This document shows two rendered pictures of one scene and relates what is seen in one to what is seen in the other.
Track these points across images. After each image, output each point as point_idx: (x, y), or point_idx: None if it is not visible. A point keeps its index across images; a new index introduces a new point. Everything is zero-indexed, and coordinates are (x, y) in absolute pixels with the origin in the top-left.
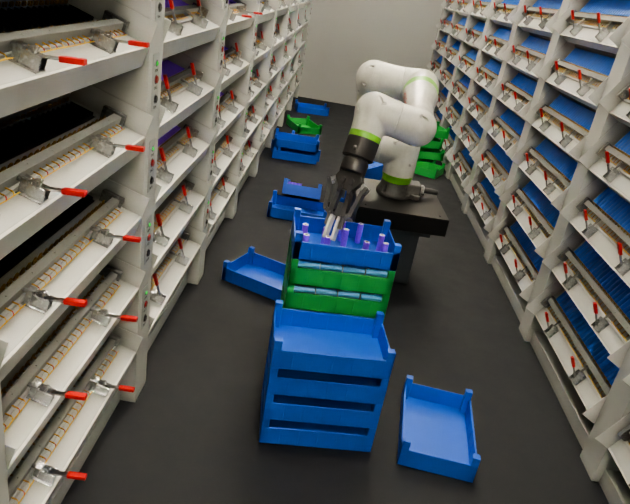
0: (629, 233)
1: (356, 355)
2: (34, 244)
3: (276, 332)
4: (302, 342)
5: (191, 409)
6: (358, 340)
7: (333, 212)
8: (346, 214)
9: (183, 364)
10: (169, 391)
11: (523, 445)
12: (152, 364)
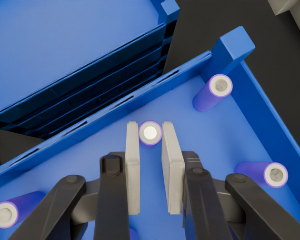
0: None
1: (9, 40)
2: None
3: (152, 13)
4: (102, 15)
5: (206, 9)
6: (22, 85)
7: (185, 207)
8: (94, 191)
9: (266, 65)
10: (244, 18)
11: None
12: (292, 43)
